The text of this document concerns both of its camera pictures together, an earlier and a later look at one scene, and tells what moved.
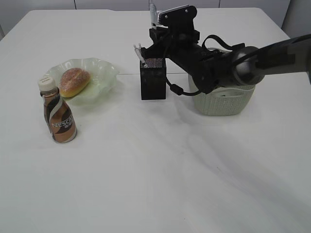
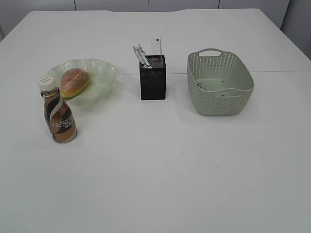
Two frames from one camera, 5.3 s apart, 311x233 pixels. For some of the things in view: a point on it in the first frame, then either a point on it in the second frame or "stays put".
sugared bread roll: [73, 80] stays put
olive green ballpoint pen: [139, 56] stays put
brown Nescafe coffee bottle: [61, 119] stays put
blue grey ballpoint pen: [152, 14] → [143, 55]
